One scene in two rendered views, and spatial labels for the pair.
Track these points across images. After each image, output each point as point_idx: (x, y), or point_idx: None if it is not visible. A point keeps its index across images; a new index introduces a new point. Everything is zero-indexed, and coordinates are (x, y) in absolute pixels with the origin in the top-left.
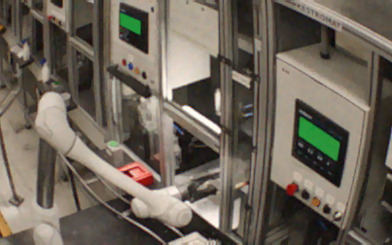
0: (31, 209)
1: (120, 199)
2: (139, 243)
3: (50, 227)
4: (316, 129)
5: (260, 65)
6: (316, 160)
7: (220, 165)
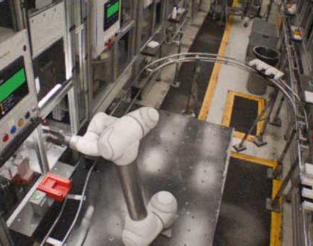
0: (152, 225)
1: (45, 235)
2: (87, 197)
3: (158, 194)
4: (112, 6)
5: (86, 9)
6: (113, 19)
7: (74, 92)
